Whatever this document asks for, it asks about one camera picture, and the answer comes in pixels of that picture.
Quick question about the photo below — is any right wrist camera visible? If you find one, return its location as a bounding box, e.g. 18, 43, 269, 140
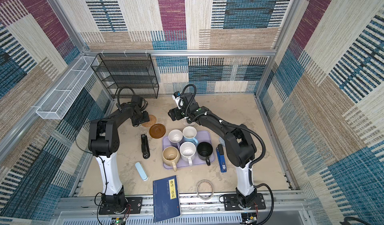
172, 91, 184, 110

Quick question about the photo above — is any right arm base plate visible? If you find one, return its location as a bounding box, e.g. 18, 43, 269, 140
222, 193, 266, 211

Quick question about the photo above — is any clear glass coaster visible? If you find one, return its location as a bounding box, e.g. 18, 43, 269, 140
182, 118, 196, 127

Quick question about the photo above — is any light blue mug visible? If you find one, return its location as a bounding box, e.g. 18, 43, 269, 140
183, 126, 199, 146

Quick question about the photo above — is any black ceramic mug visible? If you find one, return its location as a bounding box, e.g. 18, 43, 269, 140
197, 142, 213, 166

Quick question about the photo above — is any grey woven round coaster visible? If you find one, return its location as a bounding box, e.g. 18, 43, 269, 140
219, 137, 225, 147

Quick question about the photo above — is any dark brown wooden coaster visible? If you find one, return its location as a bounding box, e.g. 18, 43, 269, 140
150, 124, 166, 139

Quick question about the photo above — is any light blue small case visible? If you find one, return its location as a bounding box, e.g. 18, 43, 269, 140
135, 162, 149, 182

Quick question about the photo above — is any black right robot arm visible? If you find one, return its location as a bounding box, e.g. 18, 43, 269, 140
168, 84, 273, 210

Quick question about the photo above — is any lilac plastic tray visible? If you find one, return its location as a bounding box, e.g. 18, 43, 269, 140
161, 130, 216, 170

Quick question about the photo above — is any black stapler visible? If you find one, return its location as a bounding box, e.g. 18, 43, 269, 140
141, 134, 150, 159

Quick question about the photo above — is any white wire mesh basket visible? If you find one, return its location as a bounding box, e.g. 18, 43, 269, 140
36, 56, 95, 120

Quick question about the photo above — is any clear tape roll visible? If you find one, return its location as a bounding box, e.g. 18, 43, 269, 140
196, 180, 214, 201

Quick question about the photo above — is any dark blue book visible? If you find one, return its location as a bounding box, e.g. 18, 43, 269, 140
153, 176, 181, 223

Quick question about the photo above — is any black wire shelf rack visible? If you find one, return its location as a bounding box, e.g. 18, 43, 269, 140
91, 53, 159, 99

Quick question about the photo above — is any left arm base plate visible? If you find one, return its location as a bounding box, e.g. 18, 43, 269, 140
98, 197, 143, 215

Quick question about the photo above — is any blue stapler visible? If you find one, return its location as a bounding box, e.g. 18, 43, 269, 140
216, 144, 227, 173

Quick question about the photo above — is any woven rattan coaster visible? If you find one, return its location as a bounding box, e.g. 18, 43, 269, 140
141, 115, 157, 128

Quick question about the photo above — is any beige ceramic mug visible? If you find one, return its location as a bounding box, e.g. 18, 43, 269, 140
162, 146, 181, 172

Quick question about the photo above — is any lilac white mug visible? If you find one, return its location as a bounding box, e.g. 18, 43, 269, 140
168, 130, 184, 149

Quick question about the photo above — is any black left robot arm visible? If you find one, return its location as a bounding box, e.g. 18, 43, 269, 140
88, 86, 150, 214

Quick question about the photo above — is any white ceramic mug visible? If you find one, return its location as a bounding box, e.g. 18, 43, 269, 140
179, 142, 197, 166

